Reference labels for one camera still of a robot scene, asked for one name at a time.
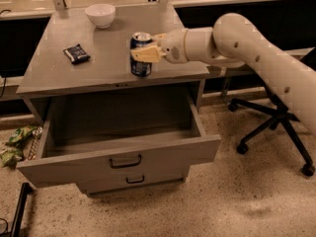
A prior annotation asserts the white bowl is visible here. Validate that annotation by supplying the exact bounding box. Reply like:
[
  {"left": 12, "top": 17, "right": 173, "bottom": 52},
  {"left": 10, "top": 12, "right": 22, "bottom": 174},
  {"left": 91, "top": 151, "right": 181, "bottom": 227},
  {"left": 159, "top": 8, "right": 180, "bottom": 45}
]
[{"left": 85, "top": 4, "right": 116, "bottom": 29}]

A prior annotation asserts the grey lower drawer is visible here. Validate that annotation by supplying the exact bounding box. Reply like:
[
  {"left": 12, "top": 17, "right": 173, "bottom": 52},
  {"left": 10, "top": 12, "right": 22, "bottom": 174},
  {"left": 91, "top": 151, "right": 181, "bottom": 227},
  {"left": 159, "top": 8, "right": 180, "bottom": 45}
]
[{"left": 77, "top": 172, "right": 188, "bottom": 196}]

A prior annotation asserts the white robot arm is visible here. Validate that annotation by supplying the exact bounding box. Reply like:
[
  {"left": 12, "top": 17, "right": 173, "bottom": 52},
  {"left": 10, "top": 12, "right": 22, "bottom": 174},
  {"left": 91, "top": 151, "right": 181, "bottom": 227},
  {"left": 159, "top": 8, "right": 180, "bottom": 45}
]
[{"left": 130, "top": 13, "right": 316, "bottom": 134}]

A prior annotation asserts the black metal stand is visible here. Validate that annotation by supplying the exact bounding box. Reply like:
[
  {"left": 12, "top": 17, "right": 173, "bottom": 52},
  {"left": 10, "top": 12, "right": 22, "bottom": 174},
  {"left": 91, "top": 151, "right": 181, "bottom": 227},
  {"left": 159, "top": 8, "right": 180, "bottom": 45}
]
[{"left": 10, "top": 183, "right": 33, "bottom": 237}]

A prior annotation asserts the green chip bag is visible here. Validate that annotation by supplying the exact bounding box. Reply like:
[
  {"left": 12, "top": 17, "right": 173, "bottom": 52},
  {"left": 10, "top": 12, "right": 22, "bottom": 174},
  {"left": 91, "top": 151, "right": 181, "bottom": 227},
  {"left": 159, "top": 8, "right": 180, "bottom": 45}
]
[
  {"left": 6, "top": 125, "right": 36, "bottom": 146},
  {"left": 0, "top": 147, "right": 24, "bottom": 168}
]

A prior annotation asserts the brown snack bag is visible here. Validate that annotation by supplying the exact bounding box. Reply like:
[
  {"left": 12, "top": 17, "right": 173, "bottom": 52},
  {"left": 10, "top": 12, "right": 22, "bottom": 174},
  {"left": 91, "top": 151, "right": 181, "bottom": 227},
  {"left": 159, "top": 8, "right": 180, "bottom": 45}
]
[{"left": 28, "top": 126, "right": 43, "bottom": 160}]

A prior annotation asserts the black office chair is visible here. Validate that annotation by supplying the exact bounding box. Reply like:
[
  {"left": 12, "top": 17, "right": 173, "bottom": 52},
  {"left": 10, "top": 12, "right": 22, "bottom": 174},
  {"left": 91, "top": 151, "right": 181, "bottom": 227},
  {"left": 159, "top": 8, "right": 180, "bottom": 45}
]
[{"left": 227, "top": 46, "right": 316, "bottom": 178}]

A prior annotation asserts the open grey top drawer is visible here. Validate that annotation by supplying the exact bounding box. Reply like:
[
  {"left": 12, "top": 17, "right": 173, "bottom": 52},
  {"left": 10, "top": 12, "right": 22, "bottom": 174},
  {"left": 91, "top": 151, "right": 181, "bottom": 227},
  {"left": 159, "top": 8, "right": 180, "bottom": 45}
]
[{"left": 18, "top": 84, "right": 220, "bottom": 188}]

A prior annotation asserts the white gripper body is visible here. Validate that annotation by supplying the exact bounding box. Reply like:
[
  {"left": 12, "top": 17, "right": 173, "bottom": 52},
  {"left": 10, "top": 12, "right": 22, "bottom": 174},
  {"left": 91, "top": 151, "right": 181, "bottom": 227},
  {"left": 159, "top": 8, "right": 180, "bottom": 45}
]
[{"left": 161, "top": 29, "right": 188, "bottom": 64}]

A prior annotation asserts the grey drawer cabinet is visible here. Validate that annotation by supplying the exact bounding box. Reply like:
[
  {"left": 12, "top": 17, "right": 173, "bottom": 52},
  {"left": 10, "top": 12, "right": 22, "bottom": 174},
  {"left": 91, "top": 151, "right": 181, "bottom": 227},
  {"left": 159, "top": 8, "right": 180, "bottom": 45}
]
[{"left": 16, "top": 4, "right": 210, "bottom": 197}]

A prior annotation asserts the blue pepsi can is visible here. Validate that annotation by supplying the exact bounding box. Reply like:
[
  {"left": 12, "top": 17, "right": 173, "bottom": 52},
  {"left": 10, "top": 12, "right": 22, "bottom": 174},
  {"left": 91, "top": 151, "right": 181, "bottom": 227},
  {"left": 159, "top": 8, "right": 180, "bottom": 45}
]
[{"left": 130, "top": 32, "right": 152, "bottom": 77}]

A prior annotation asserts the dark blue snack packet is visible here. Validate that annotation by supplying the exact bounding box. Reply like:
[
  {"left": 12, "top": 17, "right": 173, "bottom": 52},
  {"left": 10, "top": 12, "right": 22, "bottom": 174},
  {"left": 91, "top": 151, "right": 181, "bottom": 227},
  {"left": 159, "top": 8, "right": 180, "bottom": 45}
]
[{"left": 63, "top": 44, "right": 90, "bottom": 64}]

